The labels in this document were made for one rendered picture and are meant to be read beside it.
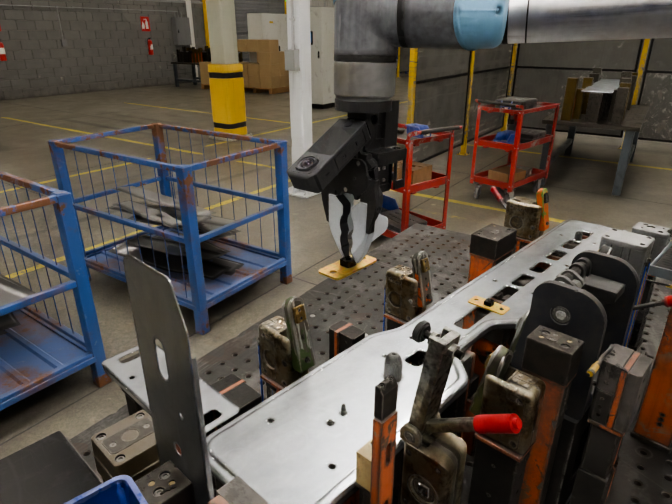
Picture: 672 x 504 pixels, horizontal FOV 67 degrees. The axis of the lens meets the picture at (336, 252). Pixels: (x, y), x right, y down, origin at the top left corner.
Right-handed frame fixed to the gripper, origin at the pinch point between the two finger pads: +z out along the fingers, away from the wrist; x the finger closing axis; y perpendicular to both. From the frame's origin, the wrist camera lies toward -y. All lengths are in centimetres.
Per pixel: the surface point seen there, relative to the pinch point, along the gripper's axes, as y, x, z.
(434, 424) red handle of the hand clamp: -1.0, -16.3, 18.8
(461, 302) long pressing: 44, 5, 26
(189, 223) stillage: 80, 176, 58
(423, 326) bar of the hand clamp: -1.0, -13.4, 5.5
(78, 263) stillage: 24, 173, 61
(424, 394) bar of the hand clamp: -2.2, -15.1, 14.1
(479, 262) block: 76, 17, 30
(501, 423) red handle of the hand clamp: -1.4, -24.8, 13.2
